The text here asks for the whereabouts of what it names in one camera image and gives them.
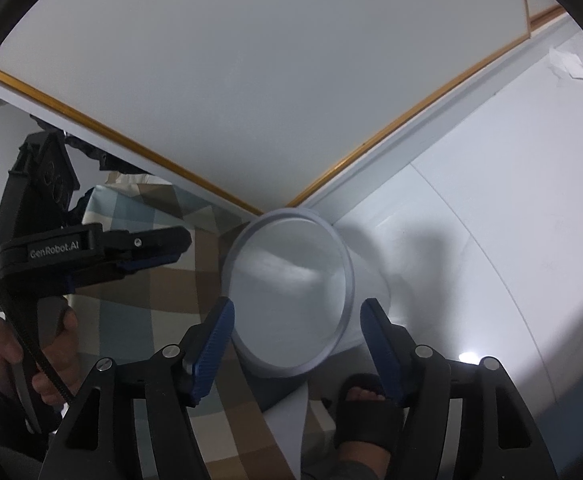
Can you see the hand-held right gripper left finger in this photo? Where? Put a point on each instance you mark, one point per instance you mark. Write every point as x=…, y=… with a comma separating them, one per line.
x=214, y=345

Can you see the person's foot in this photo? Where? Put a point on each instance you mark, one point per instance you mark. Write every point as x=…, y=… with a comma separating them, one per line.
x=364, y=457

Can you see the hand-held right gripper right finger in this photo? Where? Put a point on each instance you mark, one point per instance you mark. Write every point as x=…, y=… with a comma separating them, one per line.
x=379, y=350

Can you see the black slipper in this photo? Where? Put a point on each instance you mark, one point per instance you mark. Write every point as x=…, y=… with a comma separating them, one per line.
x=366, y=420

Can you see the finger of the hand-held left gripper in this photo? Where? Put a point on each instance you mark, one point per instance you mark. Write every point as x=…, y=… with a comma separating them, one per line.
x=151, y=241
x=146, y=264

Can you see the white paper scrap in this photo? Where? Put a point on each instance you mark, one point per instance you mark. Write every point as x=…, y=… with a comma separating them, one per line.
x=566, y=62

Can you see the white wardrobe with wooden trim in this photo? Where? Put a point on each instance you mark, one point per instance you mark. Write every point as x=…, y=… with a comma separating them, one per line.
x=271, y=85

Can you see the checkered tablecloth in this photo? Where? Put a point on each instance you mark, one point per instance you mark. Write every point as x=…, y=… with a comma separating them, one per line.
x=136, y=305

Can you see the clear plastic cup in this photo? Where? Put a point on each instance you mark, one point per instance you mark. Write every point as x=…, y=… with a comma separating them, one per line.
x=291, y=285

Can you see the person's left forearm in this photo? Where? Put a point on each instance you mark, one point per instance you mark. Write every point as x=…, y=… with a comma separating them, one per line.
x=6, y=425

